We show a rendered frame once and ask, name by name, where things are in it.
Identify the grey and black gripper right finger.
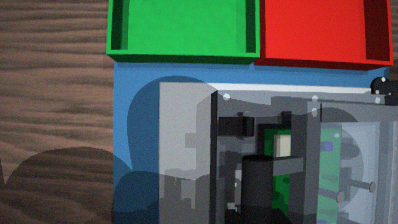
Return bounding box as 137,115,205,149
271,208,293,224

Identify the red bin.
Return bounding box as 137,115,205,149
254,0,393,71

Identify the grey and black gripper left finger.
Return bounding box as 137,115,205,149
225,209,244,224

